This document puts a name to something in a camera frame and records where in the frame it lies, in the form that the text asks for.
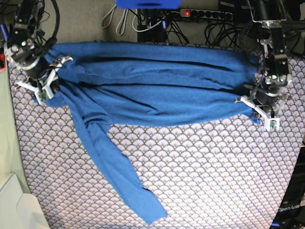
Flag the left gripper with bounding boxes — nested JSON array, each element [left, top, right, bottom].
[[252, 86, 281, 124]]

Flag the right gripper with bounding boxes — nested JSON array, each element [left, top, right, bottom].
[[23, 58, 61, 94]]

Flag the blue long-sleeve T-shirt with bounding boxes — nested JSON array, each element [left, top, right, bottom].
[[47, 42, 257, 224]]

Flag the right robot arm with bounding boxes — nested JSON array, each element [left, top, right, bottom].
[[4, 0, 60, 92]]

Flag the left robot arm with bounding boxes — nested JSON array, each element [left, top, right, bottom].
[[240, 0, 292, 131]]

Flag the patterned fan-print tablecloth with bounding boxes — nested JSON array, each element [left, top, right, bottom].
[[9, 57, 305, 229]]

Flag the black OpenArm box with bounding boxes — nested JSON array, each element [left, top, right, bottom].
[[270, 146, 305, 229]]

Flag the black power strip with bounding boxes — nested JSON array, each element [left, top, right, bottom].
[[179, 9, 234, 21]]

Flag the white plastic bin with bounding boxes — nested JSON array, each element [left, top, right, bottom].
[[0, 173, 49, 229]]

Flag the blue-handled clamp at left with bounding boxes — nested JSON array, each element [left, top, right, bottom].
[[0, 23, 10, 42]]

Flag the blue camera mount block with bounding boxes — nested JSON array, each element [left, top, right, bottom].
[[116, 0, 182, 9]]

